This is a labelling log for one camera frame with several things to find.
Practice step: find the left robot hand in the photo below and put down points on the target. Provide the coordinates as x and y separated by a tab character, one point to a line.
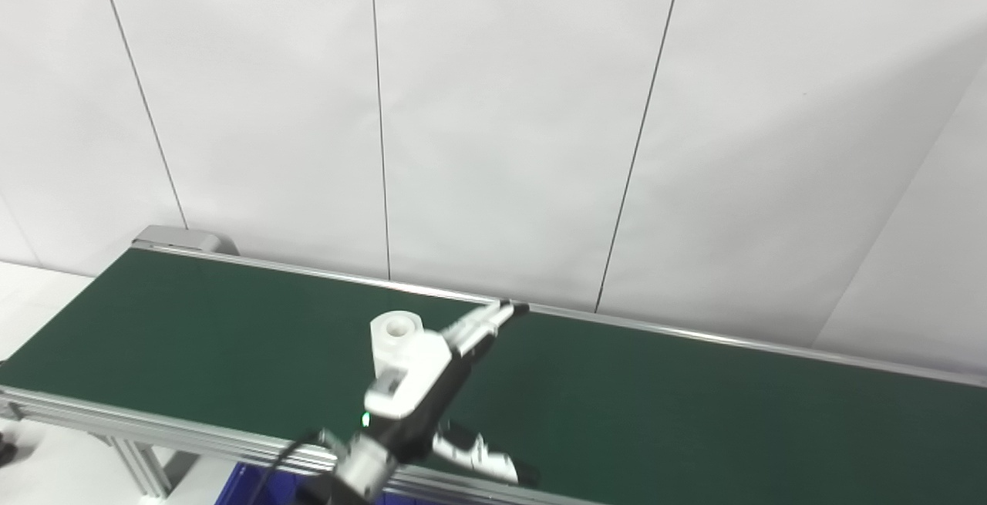
409	382

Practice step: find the white plastic cylindrical part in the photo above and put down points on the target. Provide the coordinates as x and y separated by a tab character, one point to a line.
395	335

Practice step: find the green conveyor belt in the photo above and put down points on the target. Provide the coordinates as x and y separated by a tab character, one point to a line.
231	335
154	422

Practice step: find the blue plastic bin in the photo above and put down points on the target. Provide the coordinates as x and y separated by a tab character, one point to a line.
247	489

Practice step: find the grey conveyor motor housing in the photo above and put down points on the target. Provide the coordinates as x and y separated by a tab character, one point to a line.
181	238

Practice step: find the aluminium conveyor leg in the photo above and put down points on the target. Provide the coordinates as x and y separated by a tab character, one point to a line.
143	466

